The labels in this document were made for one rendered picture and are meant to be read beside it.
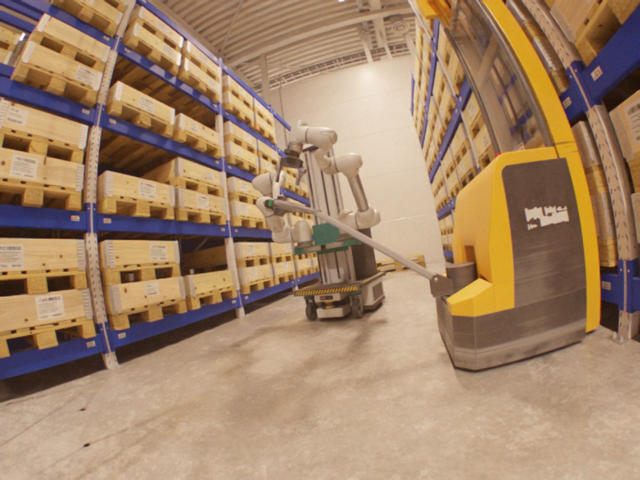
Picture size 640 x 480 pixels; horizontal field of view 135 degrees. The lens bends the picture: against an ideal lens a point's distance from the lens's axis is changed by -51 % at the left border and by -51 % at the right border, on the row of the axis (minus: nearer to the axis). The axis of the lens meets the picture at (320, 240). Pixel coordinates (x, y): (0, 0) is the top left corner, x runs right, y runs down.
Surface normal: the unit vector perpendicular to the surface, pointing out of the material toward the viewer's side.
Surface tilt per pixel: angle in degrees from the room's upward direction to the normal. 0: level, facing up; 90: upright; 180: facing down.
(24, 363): 90
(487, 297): 90
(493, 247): 90
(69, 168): 90
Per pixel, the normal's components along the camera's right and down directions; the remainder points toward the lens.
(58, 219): 0.94, -0.17
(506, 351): -0.29, -0.01
